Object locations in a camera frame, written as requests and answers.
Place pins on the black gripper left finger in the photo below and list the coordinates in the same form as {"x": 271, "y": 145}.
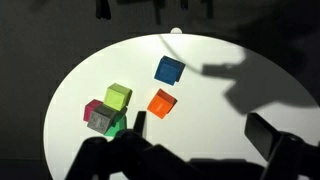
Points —
{"x": 140, "y": 121}

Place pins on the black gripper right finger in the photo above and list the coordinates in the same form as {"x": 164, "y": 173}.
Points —
{"x": 261, "y": 136}

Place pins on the orange block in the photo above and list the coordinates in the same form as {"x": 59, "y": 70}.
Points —
{"x": 161, "y": 104}

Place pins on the green block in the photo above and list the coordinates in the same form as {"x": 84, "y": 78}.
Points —
{"x": 119, "y": 126}

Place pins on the yellow-green block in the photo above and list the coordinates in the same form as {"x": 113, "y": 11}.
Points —
{"x": 116, "y": 96}

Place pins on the grey block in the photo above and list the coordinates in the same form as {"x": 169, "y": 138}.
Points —
{"x": 100, "y": 120}

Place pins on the pink block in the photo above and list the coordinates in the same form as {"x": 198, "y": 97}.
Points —
{"x": 90, "y": 110}

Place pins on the blue block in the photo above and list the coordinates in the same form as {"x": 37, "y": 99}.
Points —
{"x": 168, "y": 70}

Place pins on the round white table top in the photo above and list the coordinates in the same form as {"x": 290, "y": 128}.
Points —
{"x": 200, "y": 133}

